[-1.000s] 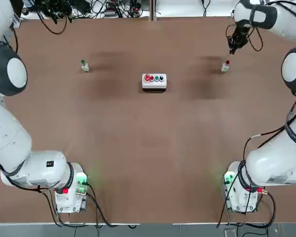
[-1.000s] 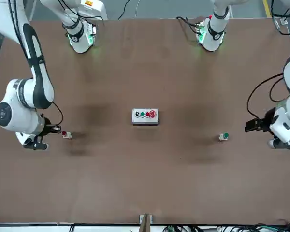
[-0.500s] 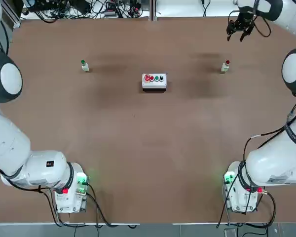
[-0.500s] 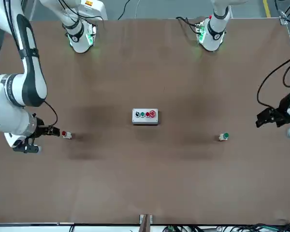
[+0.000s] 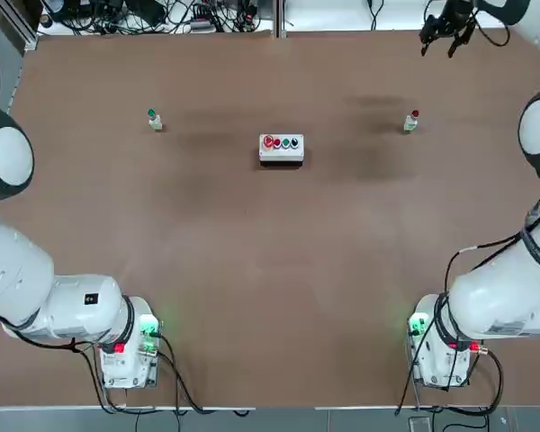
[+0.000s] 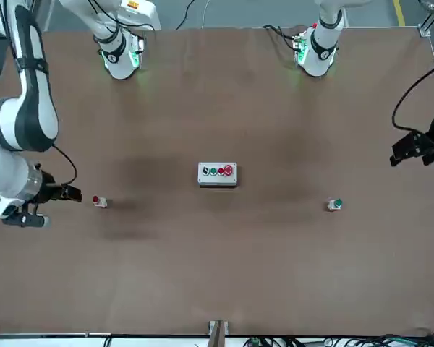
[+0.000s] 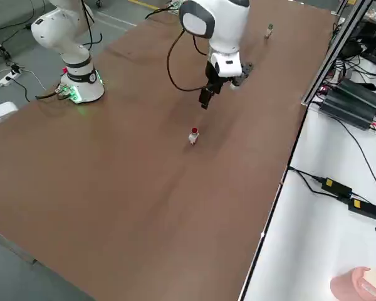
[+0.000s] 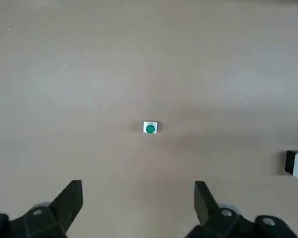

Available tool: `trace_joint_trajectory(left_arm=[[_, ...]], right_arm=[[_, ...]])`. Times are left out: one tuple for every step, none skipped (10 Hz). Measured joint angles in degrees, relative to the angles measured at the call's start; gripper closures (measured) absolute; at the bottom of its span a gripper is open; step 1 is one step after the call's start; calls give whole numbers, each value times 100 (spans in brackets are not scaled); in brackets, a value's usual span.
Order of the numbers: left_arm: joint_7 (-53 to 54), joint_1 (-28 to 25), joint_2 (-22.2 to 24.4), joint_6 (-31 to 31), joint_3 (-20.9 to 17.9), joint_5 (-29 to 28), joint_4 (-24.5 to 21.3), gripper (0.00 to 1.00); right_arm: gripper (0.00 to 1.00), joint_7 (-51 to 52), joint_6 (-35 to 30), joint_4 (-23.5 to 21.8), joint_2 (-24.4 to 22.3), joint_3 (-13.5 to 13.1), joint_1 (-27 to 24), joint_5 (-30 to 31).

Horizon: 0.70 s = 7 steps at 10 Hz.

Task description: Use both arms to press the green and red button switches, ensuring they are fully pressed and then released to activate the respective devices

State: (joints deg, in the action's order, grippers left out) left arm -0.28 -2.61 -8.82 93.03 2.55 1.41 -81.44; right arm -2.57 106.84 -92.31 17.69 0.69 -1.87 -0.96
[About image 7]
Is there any white device with yellow label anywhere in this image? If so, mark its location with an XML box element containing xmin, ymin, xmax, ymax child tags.
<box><xmin>0</xmin><ymin>101</ymin><xmax>19</xmax><ymax>131</ymax></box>

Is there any black adapter cable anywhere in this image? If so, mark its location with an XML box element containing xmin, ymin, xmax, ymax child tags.
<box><xmin>288</xmin><ymin>167</ymin><xmax>339</xmax><ymax>199</ymax></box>

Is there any dark green power supply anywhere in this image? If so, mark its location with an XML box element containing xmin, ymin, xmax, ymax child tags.
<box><xmin>333</xmin><ymin>78</ymin><xmax>376</xmax><ymax>109</ymax></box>
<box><xmin>318</xmin><ymin>93</ymin><xmax>376</xmax><ymax>131</ymax></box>

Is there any long black power cable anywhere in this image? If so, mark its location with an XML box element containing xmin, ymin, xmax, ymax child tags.
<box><xmin>311</xmin><ymin>100</ymin><xmax>376</xmax><ymax>202</ymax></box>

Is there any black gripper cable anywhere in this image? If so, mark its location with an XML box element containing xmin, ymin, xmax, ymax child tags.
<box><xmin>166</xmin><ymin>27</ymin><xmax>214</xmax><ymax>92</ymax></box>

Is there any black adapter with yellow label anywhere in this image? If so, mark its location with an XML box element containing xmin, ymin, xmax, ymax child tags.
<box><xmin>320</xmin><ymin>177</ymin><xmax>353</xmax><ymax>199</ymax></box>
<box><xmin>347</xmin><ymin>197</ymin><xmax>376</xmax><ymax>220</ymax></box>

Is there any black floor cable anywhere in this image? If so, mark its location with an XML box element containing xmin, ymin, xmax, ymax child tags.
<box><xmin>0</xmin><ymin>76</ymin><xmax>31</xmax><ymax>103</ymax></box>

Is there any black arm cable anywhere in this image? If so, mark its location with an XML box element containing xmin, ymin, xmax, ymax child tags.
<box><xmin>78</xmin><ymin>0</ymin><xmax>103</xmax><ymax>51</ymax></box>

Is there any white power strip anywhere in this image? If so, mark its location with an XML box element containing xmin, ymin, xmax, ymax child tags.
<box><xmin>0</xmin><ymin>70</ymin><xmax>22</xmax><ymax>87</ymax></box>

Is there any aluminium frame rail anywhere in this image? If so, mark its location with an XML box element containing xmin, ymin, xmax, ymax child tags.
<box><xmin>300</xmin><ymin>0</ymin><xmax>374</xmax><ymax>106</ymax></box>

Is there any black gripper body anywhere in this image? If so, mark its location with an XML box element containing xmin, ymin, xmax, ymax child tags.
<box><xmin>205</xmin><ymin>60</ymin><xmax>230</xmax><ymax>89</ymax></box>

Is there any red push button switch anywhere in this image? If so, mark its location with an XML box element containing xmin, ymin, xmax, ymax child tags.
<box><xmin>187</xmin><ymin>127</ymin><xmax>201</xmax><ymax>147</ymax></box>

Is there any white floor cable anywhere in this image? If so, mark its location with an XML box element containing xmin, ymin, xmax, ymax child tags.
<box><xmin>18</xmin><ymin>68</ymin><xmax>48</xmax><ymax>92</ymax></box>

